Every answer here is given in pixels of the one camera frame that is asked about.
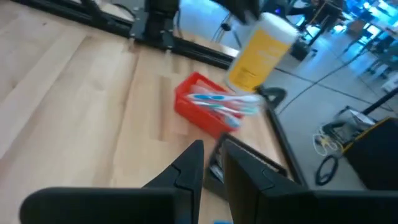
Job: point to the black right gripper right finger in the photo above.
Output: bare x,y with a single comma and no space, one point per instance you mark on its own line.
248,186

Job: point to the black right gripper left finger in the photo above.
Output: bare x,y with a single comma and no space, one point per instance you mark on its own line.
186,180

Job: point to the small silver packet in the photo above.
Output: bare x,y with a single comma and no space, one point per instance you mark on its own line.
217,172

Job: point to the black plastic basket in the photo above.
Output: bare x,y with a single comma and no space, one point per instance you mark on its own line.
213,186

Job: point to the blue plastic basket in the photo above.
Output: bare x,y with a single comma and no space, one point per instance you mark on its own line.
223,222

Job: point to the red plastic basket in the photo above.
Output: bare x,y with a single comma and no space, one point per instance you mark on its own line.
192,115

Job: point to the white yellow wipes canister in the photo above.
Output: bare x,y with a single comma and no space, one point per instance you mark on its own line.
258,59

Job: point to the black case with yellow edge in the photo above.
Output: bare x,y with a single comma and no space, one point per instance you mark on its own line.
373,155

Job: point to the black aluminium table frame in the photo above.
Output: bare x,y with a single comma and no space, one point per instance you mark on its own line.
199,54

